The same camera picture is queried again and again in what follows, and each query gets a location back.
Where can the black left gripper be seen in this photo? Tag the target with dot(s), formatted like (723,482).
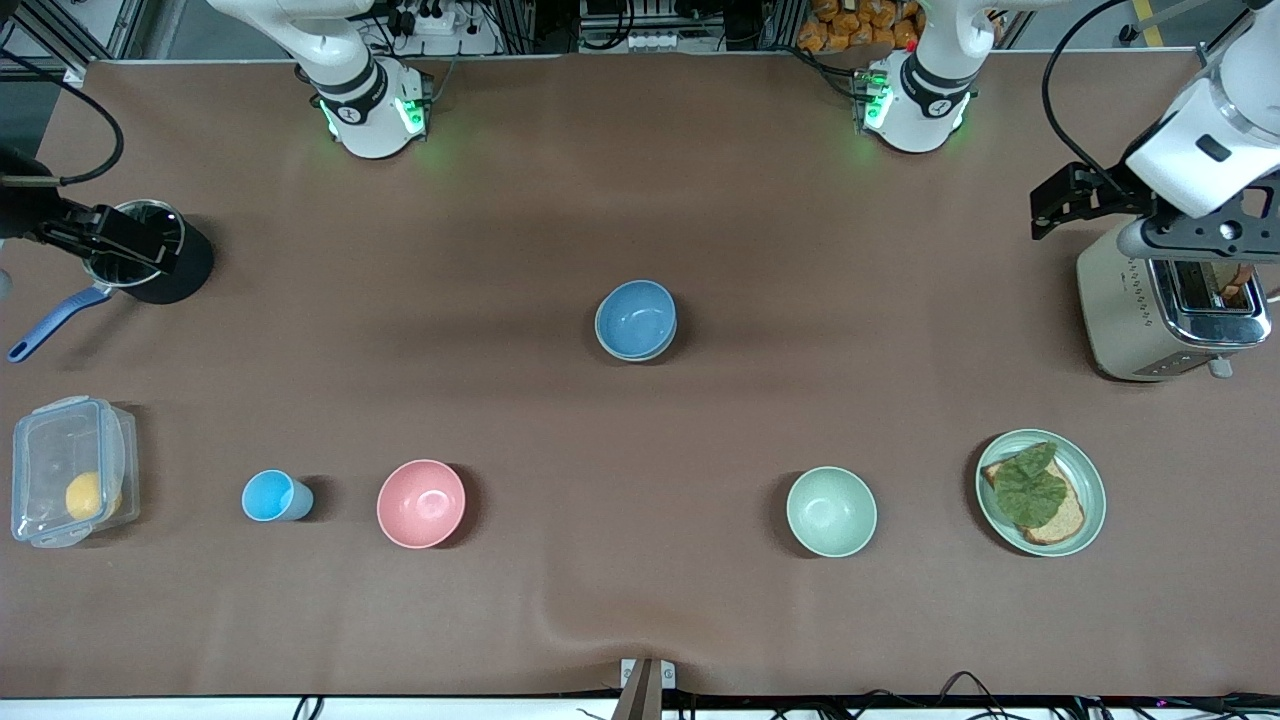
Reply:
(1118,193)

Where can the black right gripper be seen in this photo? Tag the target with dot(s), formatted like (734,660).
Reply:
(22,212)

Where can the blue plastic bowl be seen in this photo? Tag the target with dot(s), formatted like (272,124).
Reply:
(635,318)

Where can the sage green plastic bowl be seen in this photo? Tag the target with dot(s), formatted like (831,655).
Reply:
(645,359)

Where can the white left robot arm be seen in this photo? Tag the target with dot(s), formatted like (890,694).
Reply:
(1220,140)

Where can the pale mint green bowl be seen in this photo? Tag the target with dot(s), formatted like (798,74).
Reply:
(830,512)

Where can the pink plastic bowl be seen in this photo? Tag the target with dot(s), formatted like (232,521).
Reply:
(420,505)

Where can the beige and chrome toaster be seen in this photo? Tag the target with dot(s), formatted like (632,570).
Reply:
(1120,320)

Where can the toast slice in toaster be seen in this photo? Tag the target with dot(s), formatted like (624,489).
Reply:
(1235,282)

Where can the clear plastic lidded container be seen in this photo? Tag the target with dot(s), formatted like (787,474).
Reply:
(45,450)

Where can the yellow lemon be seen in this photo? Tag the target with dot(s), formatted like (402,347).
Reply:
(84,496)

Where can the pale green plate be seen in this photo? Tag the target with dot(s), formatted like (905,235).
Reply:
(1090,475)

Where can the orange snack packets pile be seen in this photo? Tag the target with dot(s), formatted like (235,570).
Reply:
(850,25)

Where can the green lettuce leaf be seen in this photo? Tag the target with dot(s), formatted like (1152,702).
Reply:
(1030,490)

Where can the light blue plastic cup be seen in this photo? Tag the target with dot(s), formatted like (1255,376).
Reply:
(268,496)

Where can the brown bread slice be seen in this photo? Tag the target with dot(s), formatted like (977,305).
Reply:
(1065,522)

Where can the white power strip with plugs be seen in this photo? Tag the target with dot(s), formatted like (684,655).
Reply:
(430,18)

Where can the brown table cover mat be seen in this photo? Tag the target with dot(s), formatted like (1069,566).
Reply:
(620,180)

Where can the metal table edge bracket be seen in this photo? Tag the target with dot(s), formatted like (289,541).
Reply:
(632,672)

